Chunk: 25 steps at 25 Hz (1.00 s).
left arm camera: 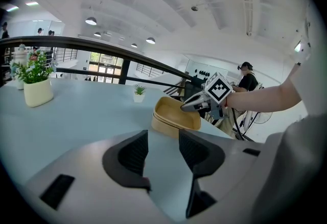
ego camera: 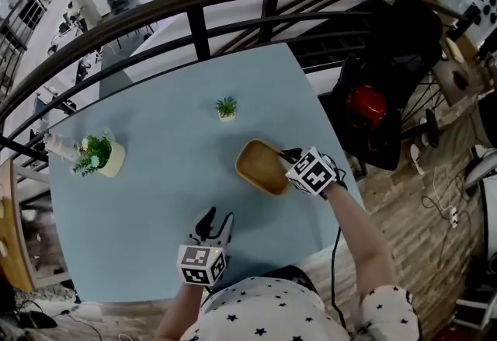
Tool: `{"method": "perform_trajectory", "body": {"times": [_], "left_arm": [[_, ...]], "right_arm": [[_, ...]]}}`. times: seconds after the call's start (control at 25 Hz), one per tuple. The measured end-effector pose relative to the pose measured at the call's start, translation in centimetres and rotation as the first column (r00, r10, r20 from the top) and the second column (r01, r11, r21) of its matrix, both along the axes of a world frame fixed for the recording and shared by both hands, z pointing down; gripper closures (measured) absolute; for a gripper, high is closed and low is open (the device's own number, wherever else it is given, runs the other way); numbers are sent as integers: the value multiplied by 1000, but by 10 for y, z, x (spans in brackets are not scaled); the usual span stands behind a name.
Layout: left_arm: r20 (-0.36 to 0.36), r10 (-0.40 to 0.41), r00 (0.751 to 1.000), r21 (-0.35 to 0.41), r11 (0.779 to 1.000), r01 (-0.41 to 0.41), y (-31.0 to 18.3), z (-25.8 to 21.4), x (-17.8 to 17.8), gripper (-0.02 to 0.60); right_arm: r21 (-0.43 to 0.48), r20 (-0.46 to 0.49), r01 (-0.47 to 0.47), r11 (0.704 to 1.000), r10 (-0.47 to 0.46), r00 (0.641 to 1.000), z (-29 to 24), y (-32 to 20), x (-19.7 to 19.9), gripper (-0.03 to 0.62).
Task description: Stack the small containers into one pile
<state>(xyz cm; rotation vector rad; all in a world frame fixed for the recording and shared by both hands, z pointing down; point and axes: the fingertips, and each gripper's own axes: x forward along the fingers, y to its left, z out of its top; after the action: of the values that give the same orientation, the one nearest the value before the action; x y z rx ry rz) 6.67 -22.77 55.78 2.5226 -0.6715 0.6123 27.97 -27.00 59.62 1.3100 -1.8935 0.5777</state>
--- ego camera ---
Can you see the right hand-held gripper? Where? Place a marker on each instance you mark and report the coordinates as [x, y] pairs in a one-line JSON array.
[[310, 172]]

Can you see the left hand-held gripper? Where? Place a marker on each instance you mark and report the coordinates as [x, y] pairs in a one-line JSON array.
[[196, 263]]

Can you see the person's left forearm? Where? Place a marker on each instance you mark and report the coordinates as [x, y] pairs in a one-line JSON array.
[[180, 312]]

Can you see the person's right forearm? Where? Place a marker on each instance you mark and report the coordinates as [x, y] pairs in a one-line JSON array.
[[357, 246]]

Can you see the small white potted green plant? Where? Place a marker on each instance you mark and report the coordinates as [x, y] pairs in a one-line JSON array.
[[227, 117]]

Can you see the red helmet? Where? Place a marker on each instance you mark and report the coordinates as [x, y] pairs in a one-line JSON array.
[[365, 110]]

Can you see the person's black trousers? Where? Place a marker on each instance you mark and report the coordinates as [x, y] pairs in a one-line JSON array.
[[301, 277]]

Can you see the person's white star-print shirt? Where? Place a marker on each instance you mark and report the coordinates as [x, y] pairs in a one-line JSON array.
[[272, 312]]

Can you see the cream pot with flowering plant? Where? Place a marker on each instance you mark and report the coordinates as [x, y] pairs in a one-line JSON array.
[[114, 162]]

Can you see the black office chair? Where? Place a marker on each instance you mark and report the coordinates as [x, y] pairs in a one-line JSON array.
[[396, 40]]

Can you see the white power strip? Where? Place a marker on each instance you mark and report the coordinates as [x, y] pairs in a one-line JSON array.
[[454, 217]]

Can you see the dark wooden desk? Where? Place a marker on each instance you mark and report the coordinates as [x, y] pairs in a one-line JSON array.
[[450, 79]]

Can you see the light wooden desk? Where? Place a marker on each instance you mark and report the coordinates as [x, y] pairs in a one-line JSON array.
[[15, 234]]

